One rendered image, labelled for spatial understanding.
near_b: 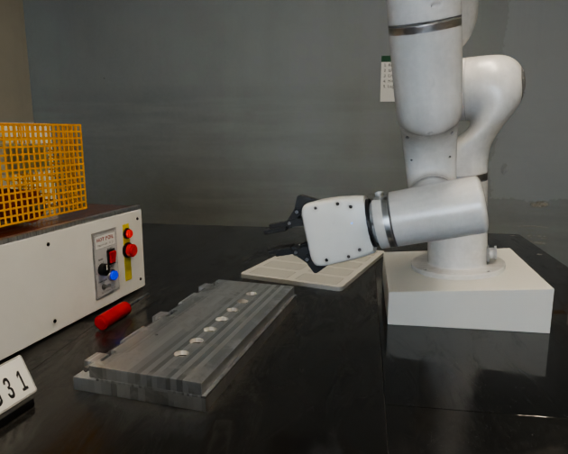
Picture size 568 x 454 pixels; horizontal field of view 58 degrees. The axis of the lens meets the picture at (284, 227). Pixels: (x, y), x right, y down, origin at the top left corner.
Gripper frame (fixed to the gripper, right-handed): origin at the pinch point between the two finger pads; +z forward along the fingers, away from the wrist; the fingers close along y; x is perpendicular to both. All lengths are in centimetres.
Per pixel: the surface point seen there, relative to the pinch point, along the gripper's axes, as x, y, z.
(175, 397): -21.9, 15.4, 11.6
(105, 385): -21.8, 13.0, 22.3
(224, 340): -8.5, 13.1, 9.7
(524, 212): 237, 44, -64
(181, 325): -4.7, 11.0, 18.8
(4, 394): -30.1, 9.3, 30.7
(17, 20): 189, -131, 200
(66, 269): -2.7, -1.5, 40.7
